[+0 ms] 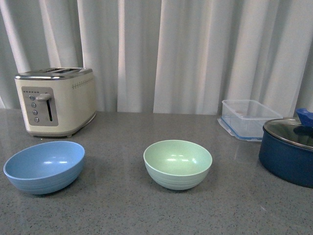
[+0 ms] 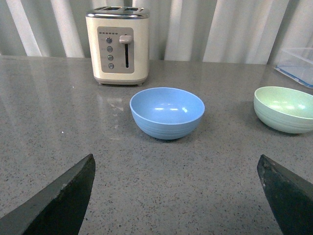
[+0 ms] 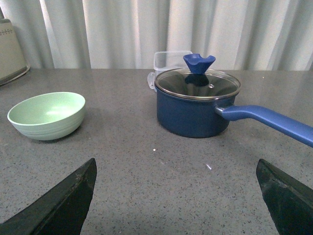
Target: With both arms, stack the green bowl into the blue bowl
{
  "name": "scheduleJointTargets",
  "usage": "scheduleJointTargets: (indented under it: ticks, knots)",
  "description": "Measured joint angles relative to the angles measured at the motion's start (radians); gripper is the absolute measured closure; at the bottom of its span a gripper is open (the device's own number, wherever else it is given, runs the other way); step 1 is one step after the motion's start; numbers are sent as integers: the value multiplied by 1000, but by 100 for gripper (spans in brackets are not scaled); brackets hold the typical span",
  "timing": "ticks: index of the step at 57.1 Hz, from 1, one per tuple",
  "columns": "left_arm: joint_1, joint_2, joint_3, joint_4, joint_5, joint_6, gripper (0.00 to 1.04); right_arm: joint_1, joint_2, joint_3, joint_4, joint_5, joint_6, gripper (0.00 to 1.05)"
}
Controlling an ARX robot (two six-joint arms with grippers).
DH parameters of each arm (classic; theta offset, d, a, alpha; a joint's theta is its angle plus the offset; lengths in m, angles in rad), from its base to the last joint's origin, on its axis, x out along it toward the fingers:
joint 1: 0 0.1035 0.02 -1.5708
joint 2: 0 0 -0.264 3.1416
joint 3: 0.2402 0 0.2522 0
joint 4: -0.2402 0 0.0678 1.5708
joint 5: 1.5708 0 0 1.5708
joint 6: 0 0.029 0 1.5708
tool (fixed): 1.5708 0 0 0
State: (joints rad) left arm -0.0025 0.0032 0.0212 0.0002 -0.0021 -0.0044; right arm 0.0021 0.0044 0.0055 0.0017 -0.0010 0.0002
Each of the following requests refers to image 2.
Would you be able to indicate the blue bowl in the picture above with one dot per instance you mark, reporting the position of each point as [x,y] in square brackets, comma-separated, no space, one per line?
[166,113]

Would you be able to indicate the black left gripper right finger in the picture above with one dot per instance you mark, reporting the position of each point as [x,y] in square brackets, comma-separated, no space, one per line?
[290,197]

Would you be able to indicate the cream two-slot toaster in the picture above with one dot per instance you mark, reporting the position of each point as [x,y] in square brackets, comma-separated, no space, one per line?
[119,44]

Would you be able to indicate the clear plastic container blue rim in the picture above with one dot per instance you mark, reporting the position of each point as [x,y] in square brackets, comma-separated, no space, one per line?
[297,64]

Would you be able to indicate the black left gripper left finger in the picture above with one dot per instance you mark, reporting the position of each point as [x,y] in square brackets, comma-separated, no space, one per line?
[58,209]

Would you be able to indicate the green bowl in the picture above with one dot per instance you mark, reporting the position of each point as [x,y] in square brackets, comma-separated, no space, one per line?
[284,109]

